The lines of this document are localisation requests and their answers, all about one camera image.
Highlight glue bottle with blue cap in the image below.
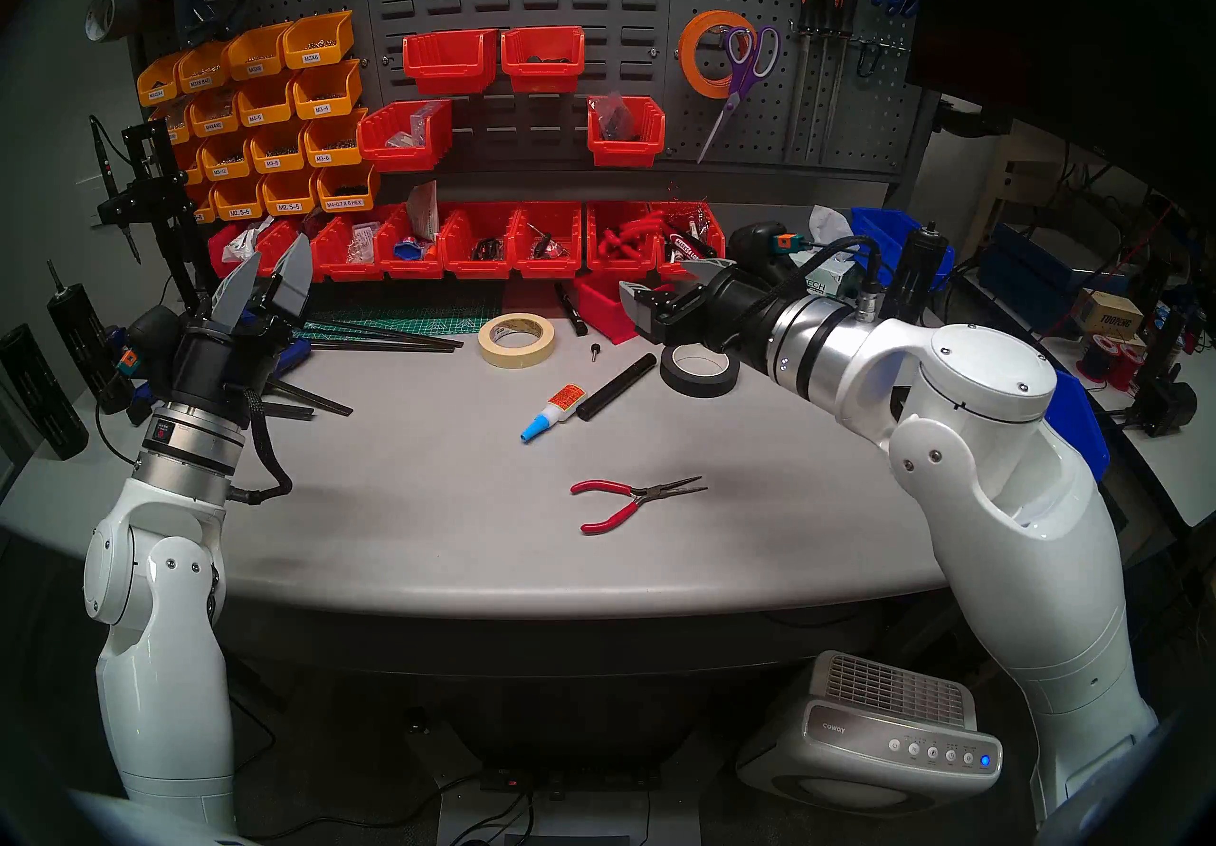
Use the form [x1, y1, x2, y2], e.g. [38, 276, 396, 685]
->
[521, 383, 587, 446]

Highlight black plastic tube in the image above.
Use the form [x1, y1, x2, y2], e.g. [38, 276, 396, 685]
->
[577, 353, 658, 422]

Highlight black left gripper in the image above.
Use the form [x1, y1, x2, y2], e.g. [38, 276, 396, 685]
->
[167, 233, 315, 425]

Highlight orange bin labelled M4-6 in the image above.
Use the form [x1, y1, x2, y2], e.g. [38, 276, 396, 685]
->
[236, 75, 300, 128]

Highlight red bin holding clear bags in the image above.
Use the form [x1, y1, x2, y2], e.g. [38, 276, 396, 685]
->
[357, 100, 454, 173]

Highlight black monitor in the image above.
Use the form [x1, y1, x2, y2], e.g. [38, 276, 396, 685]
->
[907, 0, 1216, 209]

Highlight orange bin labelled M2.5-6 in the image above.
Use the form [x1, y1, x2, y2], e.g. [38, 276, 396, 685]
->
[211, 177, 267, 221]

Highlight orange bin labelled M3-4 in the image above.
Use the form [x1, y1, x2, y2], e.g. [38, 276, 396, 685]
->
[292, 58, 364, 120]

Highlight metal file holder rack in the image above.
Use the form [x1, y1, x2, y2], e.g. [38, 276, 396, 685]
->
[791, 22, 908, 57]

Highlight orange bin labelled M4X4X6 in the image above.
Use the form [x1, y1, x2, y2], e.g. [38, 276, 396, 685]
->
[188, 89, 243, 137]

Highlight orange bin labelled M3X6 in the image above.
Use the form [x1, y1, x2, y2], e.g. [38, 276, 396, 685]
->
[282, 10, 354, 69]

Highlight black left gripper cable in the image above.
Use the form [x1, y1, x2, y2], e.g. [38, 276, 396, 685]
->
[228, 388, 294, 505]

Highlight black soldering stand frame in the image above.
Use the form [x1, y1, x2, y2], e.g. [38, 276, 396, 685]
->
[95, 120, 205, 313]

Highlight orange bin labelled M3X5X4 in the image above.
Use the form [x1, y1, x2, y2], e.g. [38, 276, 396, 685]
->
[136, 53, 186, 107]

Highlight orange bin labelled M3-8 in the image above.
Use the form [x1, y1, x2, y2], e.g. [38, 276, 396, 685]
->
[249, 122, 310, 173]

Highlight red storage bin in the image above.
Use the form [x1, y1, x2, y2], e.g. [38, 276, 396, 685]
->
[573, 274, 666, 345]
[513, 202, 583, 278]
[439, 203, 519, 279]
[312, 215, 389, 282]
[403, 30, 500, 95]
[255, 217, 324, 285]
[501, 25, 586, 94]
[207, 222, 262, 280]
[375, 206, 447, 279]

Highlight red bin holding red tools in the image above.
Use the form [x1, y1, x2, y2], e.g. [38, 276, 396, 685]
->
[586, 202, 661, 275]

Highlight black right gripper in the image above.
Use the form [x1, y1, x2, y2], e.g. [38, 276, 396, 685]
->
[618, 258, 791, 372]

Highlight green cutting mat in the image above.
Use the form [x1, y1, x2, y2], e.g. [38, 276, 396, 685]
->
[304, 307, 504, 337]

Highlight long black rod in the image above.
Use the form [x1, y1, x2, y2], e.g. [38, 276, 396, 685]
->
[299, 317, 465, 353]

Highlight white side table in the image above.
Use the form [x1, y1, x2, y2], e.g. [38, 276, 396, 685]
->
[959, 265, 1216, 532]

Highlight orange bin labelled M3-12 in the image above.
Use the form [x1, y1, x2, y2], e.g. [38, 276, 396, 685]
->
[199, 132, 256, 180]

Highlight black desk device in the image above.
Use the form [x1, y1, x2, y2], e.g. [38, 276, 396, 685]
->
[1130, 322, 1198, 437]

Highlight orange bin labelled M2.5-5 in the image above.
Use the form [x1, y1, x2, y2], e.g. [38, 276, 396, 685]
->
[261, 170, 322, 216]

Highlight small cardboard box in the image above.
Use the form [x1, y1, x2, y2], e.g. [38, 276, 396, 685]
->
[1073, 288, 1146, 340]

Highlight black soldering iron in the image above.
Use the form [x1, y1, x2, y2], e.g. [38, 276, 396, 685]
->
[88, 114, 143, 266]

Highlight orange bin labelled M4-0.7X6 HEX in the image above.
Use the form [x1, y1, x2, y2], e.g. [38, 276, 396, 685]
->
[316, 162, 381, 211]

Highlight beige masking tape roll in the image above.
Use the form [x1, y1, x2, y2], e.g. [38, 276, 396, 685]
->
[477, 313, 557, 370]

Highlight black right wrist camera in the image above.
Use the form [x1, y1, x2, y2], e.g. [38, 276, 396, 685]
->
[753, 222, 810, 273]

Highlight dark blue storage bin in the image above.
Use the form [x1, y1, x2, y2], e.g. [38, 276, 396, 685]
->
[978, 225, 1079, 334]

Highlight red handled needle-nose pliers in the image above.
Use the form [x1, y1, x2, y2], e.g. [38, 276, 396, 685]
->
[570, 475, 709, 536]

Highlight grey duct tape roll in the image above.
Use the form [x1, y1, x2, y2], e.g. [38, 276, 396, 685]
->
[84, 0, 143, 43]

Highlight orange bin labelled M3X8 BAD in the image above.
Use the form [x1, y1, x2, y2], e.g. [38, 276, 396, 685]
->
[177, 41, 234, 93]

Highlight orange bin labelled M3-6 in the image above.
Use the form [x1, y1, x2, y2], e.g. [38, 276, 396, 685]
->
[304, 108, 369, 168]

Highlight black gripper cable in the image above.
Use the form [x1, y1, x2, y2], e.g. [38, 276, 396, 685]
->
[807, 234, 889, 323]
[228, 388, 294, 505]

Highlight black tape roll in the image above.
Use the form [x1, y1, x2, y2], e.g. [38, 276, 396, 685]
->
[659, 342, 741, 399]

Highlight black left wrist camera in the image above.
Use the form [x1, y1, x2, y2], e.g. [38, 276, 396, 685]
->
[116, 304, 183, 380]

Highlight white Coway air purifier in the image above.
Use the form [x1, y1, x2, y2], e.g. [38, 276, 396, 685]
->
[736, 649, 1003, 812]

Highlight purple handled scissors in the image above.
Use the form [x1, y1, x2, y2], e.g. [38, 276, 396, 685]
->
[698, 25, 782, 163]

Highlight black slotted cylinder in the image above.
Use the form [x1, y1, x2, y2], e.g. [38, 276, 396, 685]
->
[891, 225, 954, 323]
[0, 323, 91, 462]
[47, 260, 134, 415]

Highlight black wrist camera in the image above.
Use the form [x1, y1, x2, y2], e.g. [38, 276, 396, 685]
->
[753, 222, 810, 273]
[116, 304, 183, 380]

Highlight Kimtech tissue box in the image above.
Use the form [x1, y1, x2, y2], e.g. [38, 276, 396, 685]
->
[803, 247, 861, 299]

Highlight red handled tools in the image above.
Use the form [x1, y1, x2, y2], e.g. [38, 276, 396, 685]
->
[598, 215, 661, 256]

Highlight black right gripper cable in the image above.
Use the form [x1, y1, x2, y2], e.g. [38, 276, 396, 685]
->
[807, 234, 889, 323]

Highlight orange tape roll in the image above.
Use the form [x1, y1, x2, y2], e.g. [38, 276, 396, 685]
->
[677, 10, 756, 99]

